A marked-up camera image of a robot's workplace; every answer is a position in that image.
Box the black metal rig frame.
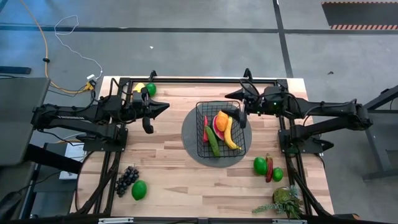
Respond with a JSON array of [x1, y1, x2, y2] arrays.
[[73, 76, 335, 224]]

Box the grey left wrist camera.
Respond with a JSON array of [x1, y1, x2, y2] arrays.
[[132, 91, 144, 108]]

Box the yellow toy banana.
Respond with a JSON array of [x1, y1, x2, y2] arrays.
[[223, 116, 243, 151]]

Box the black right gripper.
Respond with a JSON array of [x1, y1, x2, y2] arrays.
[[225, 86, 262, 108]]

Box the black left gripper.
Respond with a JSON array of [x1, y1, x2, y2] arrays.
[[134, 99, 170, 118]]

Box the orange extension cable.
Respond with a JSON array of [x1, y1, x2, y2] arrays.
[[20, 0, 94, 94]]

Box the black hanging left wrist bracket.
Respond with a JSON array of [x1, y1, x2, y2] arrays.
[[142, 116, 155, 135]]

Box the grey side desk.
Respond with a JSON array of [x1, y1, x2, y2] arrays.
[[0, 77, 50, 166]]

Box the green toy cucumber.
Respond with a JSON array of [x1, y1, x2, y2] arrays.
[[205, 125, 221, 158]]

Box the grey round woven placemat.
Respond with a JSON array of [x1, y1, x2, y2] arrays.
[[181, 107, 253, 169]]

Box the black hanging right wrist bracket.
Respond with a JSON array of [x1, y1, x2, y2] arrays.
[[222, 108, 249, 129]]

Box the red toy chili pepper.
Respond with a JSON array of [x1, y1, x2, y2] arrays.
[[265, 153, 274, 184]]

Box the black desk stand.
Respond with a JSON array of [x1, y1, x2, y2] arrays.
[[362, 85, 398, 181]]

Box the black hanging wrist bracket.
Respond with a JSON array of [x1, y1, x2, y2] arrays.
[[142, 116, 155, 135], [222, 108, 249, 129]]

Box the black wire basket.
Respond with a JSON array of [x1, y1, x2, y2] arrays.
[[195, 100, 247, 159]]

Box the large green toy lime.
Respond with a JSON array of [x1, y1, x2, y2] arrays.
[[252, 156, 269, 176], [131, 179, 148, 202]]

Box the white floor cable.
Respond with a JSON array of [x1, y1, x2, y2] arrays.
[[54, 14, 103, 78]]

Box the orange yellow toy mango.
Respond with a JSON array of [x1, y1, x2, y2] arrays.
[[215, 110, 229, 133]]

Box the dark purple toy grapes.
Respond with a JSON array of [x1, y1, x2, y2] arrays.
[[114, 166, 140, 198]]

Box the black hazard striped floor mat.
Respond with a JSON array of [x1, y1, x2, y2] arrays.
[[321, 1, 398, 31]]

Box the black floor strip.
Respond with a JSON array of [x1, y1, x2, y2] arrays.
[[0, 65, 32, 75]]

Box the potted succulent plant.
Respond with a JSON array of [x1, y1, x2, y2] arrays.
[[251, 185, 305, 220]]

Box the toy watermelon slice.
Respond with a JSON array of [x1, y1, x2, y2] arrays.
[[211, 114, 225, 141]]

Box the small green toy lime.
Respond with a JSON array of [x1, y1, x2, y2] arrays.
[[272, 167, 284, 183], [145, 82, 157, 97]]

